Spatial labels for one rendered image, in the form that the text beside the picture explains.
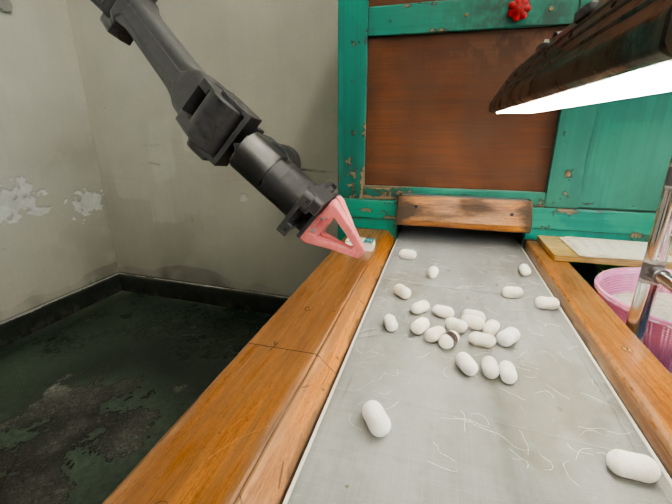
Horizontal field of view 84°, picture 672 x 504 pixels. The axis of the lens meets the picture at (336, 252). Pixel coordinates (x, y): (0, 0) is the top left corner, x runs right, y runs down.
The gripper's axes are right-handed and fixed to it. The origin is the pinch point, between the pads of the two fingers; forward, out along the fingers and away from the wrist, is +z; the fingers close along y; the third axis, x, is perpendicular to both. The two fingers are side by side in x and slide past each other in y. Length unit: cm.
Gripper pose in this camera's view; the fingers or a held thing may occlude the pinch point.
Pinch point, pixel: (357, 250)
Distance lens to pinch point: 48.8
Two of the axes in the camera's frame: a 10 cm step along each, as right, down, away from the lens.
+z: 7.4, 6.7, -0.1
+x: -6.1, 6.8, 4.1
